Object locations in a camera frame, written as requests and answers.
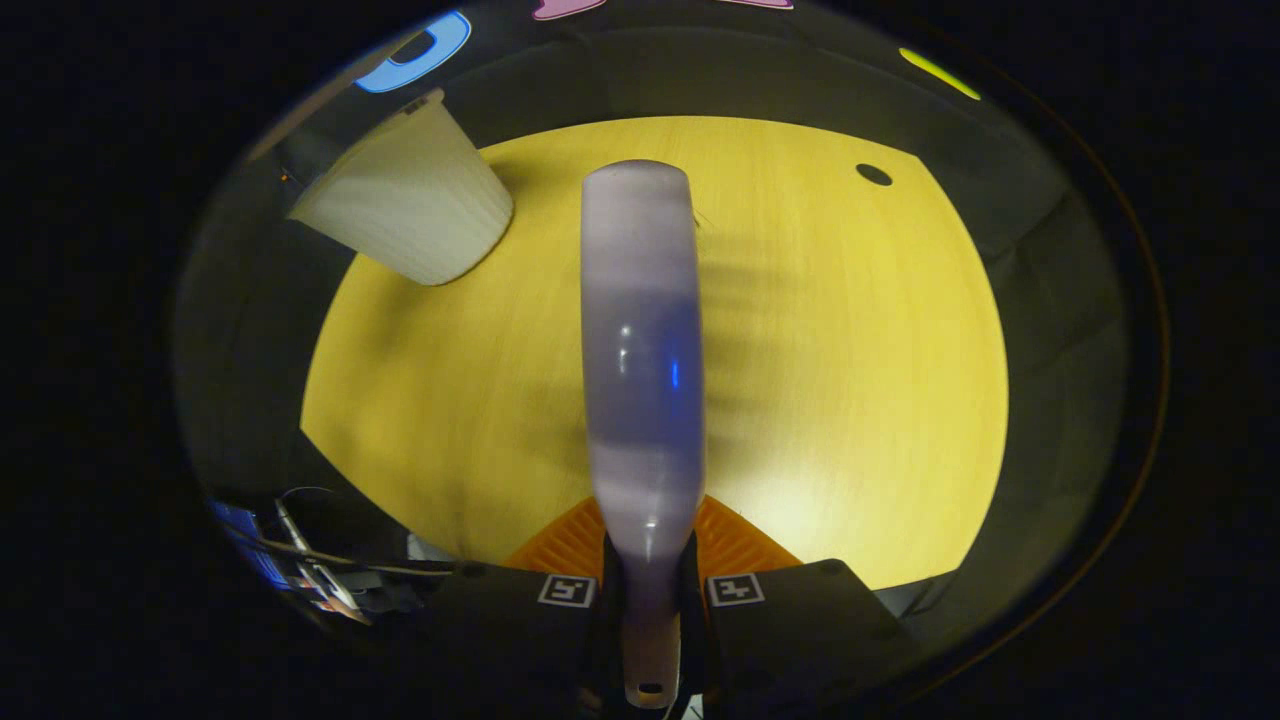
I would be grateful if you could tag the blue lit screen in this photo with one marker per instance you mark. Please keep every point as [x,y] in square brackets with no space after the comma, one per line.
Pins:
[250,540]

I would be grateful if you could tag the white and red device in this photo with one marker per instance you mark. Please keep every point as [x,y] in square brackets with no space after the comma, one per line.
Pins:
[335,595]

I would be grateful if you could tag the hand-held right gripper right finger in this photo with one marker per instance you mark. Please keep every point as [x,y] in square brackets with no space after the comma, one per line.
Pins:
[800,630]

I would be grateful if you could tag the white ribbed garbage bin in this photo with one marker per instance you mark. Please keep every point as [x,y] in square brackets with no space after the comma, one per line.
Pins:
[420,200]

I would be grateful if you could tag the pale pink small broom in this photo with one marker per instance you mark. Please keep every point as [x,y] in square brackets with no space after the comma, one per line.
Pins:
[640,330]

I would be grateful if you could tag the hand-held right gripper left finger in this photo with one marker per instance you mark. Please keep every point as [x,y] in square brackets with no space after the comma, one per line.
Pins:
[500,630]

